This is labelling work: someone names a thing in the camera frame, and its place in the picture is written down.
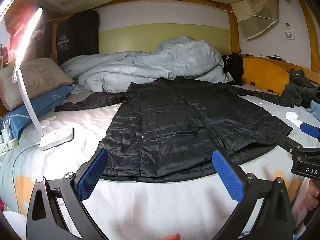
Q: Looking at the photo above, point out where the white power strip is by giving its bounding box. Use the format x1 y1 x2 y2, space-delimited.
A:
0 127 19 153

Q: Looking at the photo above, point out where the beige pillow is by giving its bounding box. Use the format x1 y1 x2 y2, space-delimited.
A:
0 57 75 111

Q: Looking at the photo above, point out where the white cable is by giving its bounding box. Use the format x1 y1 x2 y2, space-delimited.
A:
0 115 42 163

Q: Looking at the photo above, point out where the light blue duvet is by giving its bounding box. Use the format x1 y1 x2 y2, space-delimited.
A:
59 35 233 93

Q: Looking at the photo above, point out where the black puffer jacket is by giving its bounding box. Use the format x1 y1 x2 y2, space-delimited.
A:
54 76 304 183

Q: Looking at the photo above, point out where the wooden bed frame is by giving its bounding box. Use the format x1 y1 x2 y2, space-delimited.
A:
42 0 320 96

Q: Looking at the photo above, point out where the blue pillow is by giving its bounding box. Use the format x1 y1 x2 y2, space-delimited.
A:
2 85 76 140

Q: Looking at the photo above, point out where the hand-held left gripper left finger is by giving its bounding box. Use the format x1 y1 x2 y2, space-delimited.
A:
26 148 110 240

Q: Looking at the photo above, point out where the checkered hanging curtain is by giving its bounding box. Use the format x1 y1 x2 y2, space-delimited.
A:
230 0 286 40

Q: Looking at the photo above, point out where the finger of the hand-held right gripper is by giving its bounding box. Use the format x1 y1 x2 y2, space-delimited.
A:
280 134 305 156
300 122 320 139

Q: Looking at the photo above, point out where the black bag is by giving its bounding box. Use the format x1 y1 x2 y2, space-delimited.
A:
221 52 244 85

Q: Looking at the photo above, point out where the white desk lamp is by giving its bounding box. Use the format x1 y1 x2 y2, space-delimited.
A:
11 7 75 151

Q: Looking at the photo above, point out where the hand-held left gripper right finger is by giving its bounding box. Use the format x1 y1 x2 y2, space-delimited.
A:
212 150 294 240

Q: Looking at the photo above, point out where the light blue cloth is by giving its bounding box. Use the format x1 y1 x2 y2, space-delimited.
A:
306 100 320 118

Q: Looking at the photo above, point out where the black hanging garment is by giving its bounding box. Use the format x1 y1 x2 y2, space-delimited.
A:
52 10 100 66

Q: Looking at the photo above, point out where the red hanging cloth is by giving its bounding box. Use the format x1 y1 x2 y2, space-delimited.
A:
5 2 40 63

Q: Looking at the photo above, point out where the person's right hand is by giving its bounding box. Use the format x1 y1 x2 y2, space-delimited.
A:
306 180 320 207

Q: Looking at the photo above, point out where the dark grey clothing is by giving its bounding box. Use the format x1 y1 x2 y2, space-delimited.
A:
281 68 320 108

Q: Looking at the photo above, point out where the yellow cushion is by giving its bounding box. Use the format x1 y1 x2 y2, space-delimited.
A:
241 56 290 95

